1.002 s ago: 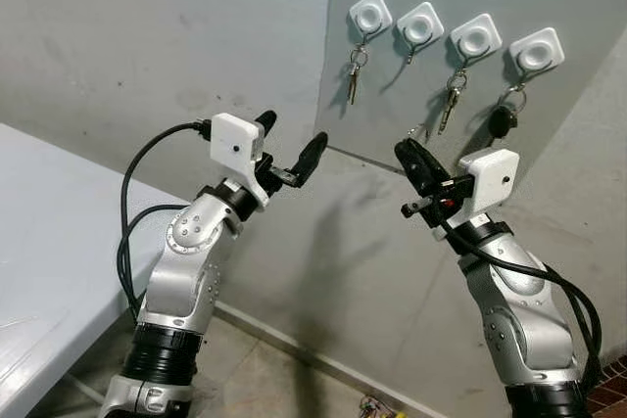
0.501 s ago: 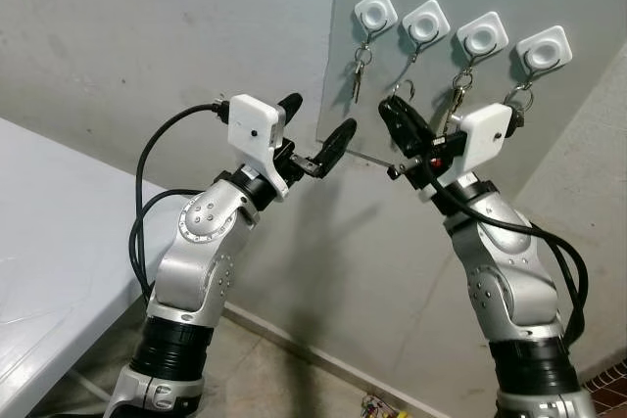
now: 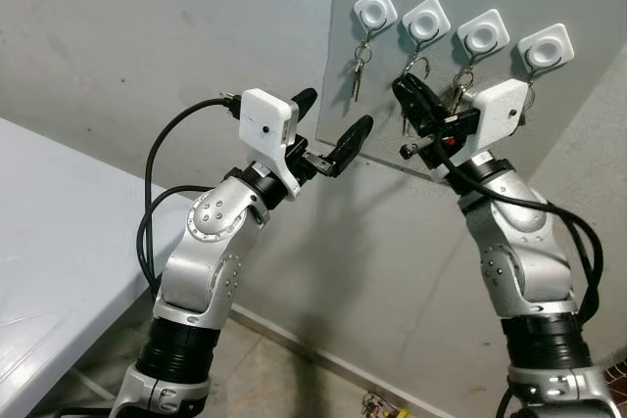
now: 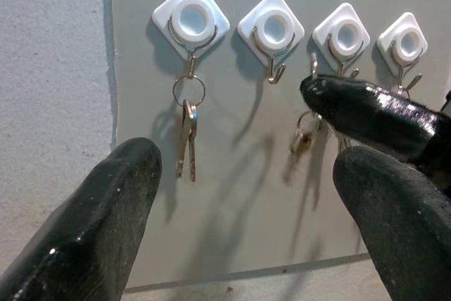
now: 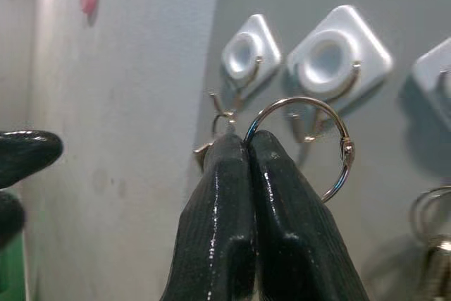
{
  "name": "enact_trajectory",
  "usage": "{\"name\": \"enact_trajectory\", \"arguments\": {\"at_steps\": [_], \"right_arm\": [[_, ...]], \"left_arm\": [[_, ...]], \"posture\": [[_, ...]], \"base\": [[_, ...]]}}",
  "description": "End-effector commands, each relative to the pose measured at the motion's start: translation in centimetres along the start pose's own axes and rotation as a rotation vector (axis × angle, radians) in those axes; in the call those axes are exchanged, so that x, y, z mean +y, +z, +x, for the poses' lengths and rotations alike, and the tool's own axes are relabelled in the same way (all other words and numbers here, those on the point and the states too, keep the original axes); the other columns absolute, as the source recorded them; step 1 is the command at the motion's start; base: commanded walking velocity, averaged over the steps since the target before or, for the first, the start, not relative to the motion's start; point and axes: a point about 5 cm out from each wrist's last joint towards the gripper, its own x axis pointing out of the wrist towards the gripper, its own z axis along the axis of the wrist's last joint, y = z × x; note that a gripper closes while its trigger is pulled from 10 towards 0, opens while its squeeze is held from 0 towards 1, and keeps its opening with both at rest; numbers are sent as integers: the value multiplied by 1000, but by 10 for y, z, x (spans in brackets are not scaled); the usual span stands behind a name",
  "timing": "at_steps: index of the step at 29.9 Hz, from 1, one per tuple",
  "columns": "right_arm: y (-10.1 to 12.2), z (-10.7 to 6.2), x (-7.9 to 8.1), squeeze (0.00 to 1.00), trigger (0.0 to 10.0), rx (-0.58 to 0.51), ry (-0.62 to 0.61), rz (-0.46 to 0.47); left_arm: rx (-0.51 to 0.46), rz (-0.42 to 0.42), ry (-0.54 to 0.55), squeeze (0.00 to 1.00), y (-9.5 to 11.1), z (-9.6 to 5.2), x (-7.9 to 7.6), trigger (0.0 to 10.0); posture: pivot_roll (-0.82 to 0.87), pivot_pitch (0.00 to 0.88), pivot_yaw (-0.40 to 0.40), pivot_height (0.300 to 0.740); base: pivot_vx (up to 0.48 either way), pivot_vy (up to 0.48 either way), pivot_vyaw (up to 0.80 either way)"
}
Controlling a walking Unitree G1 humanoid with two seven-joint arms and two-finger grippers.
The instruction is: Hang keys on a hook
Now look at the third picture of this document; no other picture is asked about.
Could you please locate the white folding table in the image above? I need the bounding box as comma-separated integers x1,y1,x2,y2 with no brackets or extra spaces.
0,116,199,418

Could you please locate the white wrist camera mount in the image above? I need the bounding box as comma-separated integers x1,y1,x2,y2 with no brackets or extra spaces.
238,88,302,196
468,79,526,153

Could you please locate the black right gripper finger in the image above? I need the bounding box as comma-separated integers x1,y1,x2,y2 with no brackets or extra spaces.
406,95,445,138
393,74,436,114

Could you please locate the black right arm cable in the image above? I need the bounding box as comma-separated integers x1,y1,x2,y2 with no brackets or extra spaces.
431,144,606,329

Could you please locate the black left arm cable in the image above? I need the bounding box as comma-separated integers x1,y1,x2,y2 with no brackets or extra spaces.
135,94,246,294

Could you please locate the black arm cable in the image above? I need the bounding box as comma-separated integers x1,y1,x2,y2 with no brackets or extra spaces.
431,144,606,329
135,94,246,294

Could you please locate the white square wall hook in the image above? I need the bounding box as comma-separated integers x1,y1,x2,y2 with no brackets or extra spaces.
516,23,575,74
456,9,511,59
400,0,453,45
353,0,399,35

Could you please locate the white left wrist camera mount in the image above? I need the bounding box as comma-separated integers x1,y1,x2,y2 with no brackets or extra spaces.
238,88,302,196

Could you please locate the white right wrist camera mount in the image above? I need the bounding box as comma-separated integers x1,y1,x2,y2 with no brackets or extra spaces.
468,79,526,153

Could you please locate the small colourful floor item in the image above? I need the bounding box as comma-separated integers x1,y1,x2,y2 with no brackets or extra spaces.
360,391,409,418

